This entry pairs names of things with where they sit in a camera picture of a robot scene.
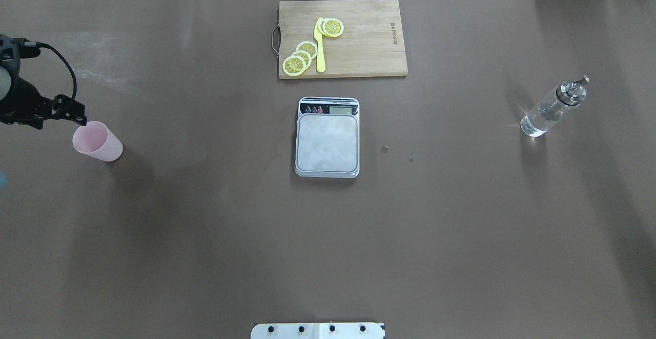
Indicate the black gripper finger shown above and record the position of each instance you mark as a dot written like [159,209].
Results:
[64,107]
[81,120]

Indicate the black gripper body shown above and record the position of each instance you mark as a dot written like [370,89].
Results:
[24,101]

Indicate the pink plastic cup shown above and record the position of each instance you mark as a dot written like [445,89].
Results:
[96,140]

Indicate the glass sauce bottle metal spout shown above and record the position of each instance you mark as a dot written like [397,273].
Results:
[564,98]

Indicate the digital kitchen scale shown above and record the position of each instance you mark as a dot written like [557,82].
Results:
[327,137]

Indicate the lemon slice middle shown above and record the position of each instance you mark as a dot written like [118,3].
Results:
[305,56]

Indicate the yellow plastic knife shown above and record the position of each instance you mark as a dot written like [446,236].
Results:
[320,58]

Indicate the lemon slice behind front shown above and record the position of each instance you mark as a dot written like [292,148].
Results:
[319,26]

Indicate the bamboo cutting board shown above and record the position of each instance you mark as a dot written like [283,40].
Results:
[372,44]

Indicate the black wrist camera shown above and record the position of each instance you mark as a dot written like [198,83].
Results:
[13,50]

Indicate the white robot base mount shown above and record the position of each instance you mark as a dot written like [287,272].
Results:
[319,330]

